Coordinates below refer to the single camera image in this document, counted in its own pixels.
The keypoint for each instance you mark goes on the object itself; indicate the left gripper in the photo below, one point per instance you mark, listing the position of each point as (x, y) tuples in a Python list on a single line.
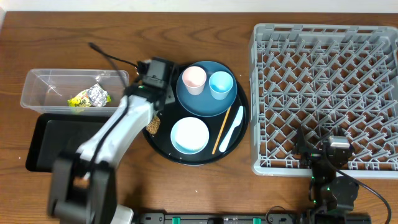
[(168, 86)]

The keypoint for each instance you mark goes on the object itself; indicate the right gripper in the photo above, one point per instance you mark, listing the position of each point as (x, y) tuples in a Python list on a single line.
[(311, 155)]

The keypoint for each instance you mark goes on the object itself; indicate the brown walnut cookie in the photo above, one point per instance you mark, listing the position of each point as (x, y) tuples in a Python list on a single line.
[(153, 126)]

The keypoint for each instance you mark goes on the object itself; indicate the light blue bowl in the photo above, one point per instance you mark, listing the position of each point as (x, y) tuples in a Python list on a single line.
[(189, 135)]

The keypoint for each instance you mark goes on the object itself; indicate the yellow foil snack wrapper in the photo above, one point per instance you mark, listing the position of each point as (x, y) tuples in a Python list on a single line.
[(94, 96)]

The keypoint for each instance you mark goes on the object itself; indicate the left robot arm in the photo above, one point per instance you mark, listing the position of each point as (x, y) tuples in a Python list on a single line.
[(83, 186)]

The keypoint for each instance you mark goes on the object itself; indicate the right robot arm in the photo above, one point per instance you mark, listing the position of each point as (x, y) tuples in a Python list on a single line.
[(333, 196)]

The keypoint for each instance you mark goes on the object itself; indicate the grey plastic dishwasher rack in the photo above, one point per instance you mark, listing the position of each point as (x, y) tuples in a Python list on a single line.
[(322, 77)]

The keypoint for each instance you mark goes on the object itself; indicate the pink plastic cup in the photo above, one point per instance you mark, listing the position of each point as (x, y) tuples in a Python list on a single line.
[(194, 79)]

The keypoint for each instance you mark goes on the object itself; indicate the light blue plastic cup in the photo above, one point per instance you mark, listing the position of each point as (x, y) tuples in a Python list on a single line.
[(220, 84)]

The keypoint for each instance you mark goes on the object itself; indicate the wooden chopstick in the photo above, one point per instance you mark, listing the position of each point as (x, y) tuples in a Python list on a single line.
[(221, 131)]

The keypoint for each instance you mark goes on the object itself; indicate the clear plastic bin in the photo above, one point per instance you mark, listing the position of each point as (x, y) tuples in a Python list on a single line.
[(48, 90)]

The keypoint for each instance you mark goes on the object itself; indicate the white plastic knife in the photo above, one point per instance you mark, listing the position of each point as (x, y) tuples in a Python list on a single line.
[(236, 122)]

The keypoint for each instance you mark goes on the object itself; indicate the black rectangular tray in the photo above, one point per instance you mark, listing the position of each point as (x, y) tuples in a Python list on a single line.
[(55, 133)]

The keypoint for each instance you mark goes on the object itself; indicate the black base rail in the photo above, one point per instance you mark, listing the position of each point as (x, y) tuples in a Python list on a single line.
[(236, 219)]

